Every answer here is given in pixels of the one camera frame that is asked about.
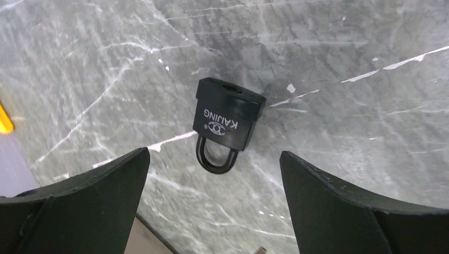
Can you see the yellow handled screwdriver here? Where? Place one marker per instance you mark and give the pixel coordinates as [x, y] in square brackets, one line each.
[7, 125]

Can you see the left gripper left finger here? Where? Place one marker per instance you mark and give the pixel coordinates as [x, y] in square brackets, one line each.
[92, 212]

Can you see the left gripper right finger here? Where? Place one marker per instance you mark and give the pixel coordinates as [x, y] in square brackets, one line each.
[331, 215]

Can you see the brown translucent tool box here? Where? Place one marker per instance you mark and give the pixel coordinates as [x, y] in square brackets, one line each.
[144, 239]

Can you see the black padlock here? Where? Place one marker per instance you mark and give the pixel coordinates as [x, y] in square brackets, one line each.
[225, 114]

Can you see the blue cable lock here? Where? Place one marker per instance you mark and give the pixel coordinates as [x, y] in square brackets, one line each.
[260, 250]

